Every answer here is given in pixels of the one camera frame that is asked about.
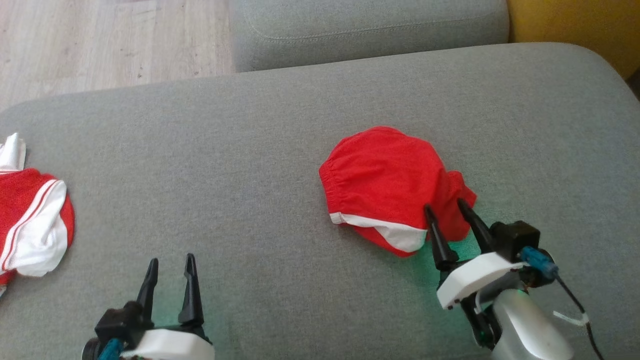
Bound grey sofa seat cushion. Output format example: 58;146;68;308
0;42;640;360

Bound grey sofa back cushion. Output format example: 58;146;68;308
229;0;511;73

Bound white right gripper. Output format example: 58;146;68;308
424;198;526;349

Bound yellow cushion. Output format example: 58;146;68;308
506;0;640;80

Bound blue right cable connector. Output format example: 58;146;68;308
520;246;560;281

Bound red and white shirt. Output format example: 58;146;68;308
0;132;76;296

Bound white cable tie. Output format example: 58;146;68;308
552;311;590;327

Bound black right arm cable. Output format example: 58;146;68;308
552;275;606;360

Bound blue cable connector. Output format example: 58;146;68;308
97;338;124;360
520;246;560;281

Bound red shorts with white trim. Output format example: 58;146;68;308
318;126;477;258

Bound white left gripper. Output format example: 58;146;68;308
120;253;216;360

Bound blue left cable connector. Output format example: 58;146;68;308
97;338;124;360

